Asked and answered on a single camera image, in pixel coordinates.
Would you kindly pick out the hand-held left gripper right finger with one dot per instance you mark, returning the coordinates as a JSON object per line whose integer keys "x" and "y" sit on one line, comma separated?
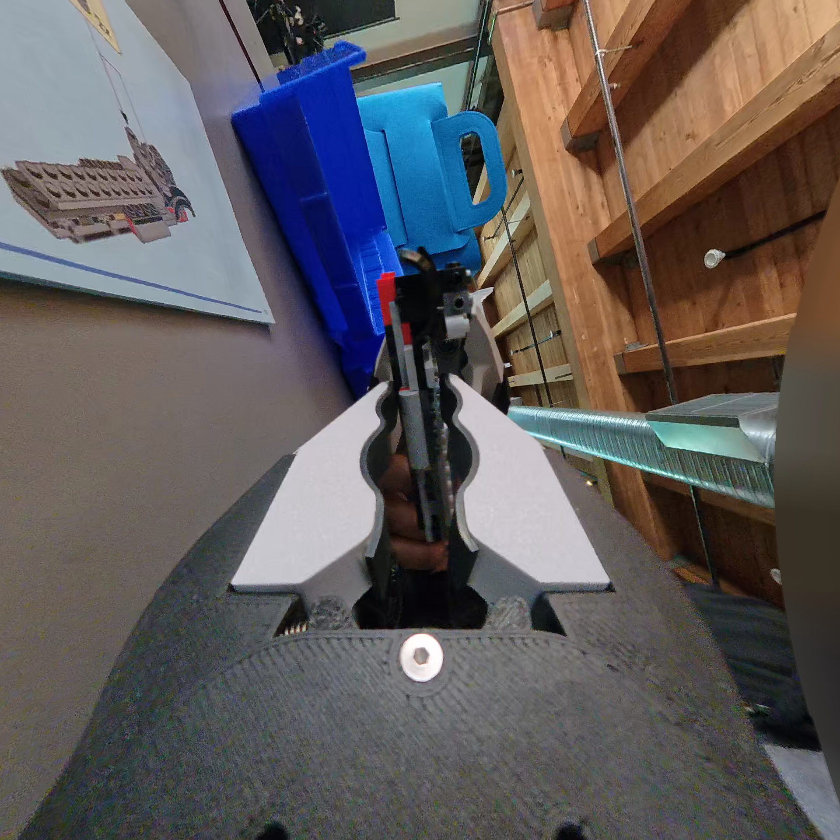
{"x": 531, "y": 525}

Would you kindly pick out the grey toy brick model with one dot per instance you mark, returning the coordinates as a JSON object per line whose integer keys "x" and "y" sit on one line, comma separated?
{"x": 420, "y": 315}

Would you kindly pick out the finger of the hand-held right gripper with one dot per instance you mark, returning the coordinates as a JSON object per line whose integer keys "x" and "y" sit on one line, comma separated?
{"x": 382, "y": 364}
{"x": 482, "y": 348}

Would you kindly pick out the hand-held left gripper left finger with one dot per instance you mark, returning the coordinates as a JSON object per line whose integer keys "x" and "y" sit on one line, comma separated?
{"x": 308, "y": 525}

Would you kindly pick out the silver ventilation duct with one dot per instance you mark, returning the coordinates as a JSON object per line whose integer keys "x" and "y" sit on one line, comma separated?
{"x": 623, "y": 439}

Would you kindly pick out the blue felt bag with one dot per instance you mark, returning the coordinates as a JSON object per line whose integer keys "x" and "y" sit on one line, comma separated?
{"x": 420, "y": 164}

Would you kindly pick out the blue plastic bin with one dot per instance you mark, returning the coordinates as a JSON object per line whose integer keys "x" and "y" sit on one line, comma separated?
{"x": 295, "y": 197}
{"x": 374, "y": 262}

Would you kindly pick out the person's right hand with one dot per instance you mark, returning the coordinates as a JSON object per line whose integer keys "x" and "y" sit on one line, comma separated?
{"x": 407, "y": 518}

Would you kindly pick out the toy instruction booklet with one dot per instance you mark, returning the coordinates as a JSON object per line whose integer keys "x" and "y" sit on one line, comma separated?
{"x": 98, "y": 98}

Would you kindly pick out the ceiling spotlight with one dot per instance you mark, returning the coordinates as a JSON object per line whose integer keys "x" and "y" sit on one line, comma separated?
{"x": 712, "y": 257}

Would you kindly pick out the black monitor screen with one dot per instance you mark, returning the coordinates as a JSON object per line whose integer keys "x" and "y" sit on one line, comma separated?
{"x": 361, "y": 13}

